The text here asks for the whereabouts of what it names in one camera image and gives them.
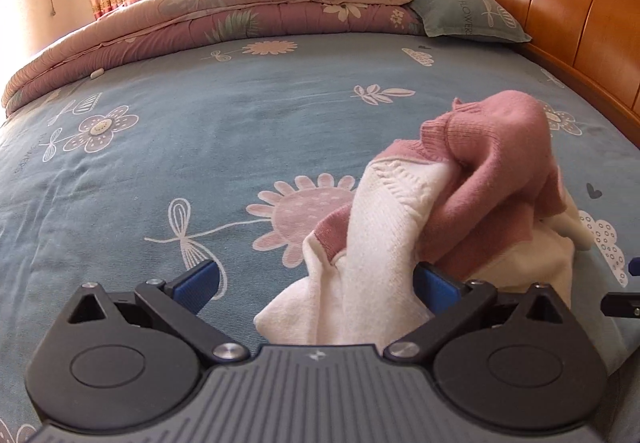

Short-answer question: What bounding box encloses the blue floral bed sheet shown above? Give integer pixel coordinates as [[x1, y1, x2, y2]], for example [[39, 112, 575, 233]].
[[1, 33, 639, 442]]

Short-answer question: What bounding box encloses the folded pink floral quilt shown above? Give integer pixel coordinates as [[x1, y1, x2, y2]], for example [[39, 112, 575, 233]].
[[1, 0, 422, 114]]

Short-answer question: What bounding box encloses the grey-green flower pillow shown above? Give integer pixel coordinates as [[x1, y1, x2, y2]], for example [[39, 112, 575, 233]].
[[409, 0, 532, 44]]

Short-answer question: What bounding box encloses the pink and cream sweater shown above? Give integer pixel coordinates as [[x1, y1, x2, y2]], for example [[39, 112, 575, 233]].
[[254, 91, 593, 348]]

